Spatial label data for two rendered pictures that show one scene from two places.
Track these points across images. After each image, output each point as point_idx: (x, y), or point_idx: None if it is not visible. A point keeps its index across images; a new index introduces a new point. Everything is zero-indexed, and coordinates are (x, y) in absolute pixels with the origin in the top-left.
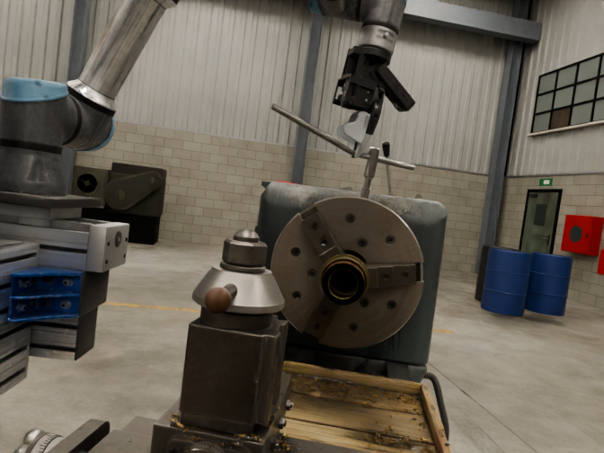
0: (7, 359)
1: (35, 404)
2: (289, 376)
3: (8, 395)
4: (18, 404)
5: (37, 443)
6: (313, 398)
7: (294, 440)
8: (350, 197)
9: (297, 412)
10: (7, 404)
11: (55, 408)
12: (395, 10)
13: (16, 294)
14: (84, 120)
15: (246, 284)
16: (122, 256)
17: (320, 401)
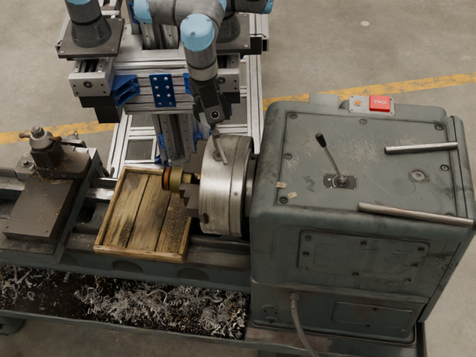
0: (191, 102)
1: (470, 119)
2: (79, 172)
3: (473, 99)
4: (464, 110)
5: (69, 135)
6: (163, 207)
7: (69, 184)
8: (205, 146)
9: (147, 200)
10: (460, 105)
11: (472, 132)
12: (185, 53)
13: (187, 81)
14: (237, 3)
15: (30, 137)
16: (232, 88)
17: (161, 210)
